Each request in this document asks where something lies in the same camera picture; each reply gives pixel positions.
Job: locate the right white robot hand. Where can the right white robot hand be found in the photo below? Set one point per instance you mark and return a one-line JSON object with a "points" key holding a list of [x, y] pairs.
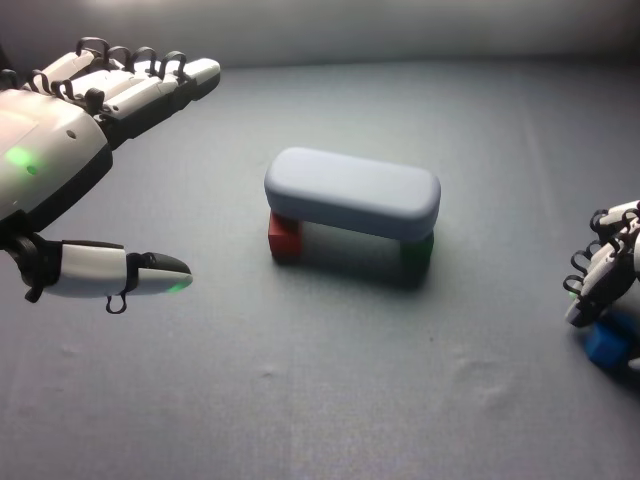
{"points": [[610, 265]]}

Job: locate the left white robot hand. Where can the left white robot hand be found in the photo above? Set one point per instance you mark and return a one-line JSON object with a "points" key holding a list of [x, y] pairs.
{"points": [[50, 150]]}

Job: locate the blue toy block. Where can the blue toy block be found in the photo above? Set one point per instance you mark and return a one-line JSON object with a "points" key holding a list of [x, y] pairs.
{"points": [[605, 345]]}

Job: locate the lavender glasses case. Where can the lavender glasses case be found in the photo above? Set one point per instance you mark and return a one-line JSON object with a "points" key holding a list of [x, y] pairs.
{"points": [[350, 190]]}

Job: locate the green toy block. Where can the green toy block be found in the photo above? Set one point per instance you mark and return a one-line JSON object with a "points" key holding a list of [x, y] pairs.
{"points": [[417, 255]]}

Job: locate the red toy block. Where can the red toy block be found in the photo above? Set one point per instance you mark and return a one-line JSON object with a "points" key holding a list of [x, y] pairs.
{"points": [[285, 242]]}

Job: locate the grey table cloth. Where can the grey table cloth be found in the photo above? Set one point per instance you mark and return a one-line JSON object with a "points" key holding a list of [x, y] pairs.
{"points": [[320, 390]]}

